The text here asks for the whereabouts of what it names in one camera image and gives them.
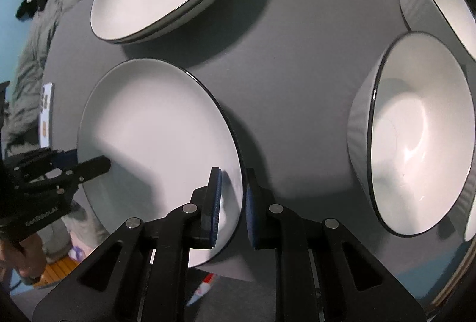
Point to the person's left hand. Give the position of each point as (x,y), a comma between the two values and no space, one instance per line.
(26,256)

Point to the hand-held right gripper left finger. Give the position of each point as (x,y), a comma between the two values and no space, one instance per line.
(217,210)

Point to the grey padded jacket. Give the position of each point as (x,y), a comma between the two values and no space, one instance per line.
(41,58)

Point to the pale grey cloth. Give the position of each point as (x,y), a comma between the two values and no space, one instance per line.
(83,229)

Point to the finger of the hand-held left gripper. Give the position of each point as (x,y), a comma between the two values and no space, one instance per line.
(37,160)
(93,166)

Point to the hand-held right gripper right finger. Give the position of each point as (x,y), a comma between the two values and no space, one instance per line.
(251,218)

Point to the light wooden strip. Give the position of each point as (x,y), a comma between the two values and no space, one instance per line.
(453,283)

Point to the white printed card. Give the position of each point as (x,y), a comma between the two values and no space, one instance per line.
(46,110)

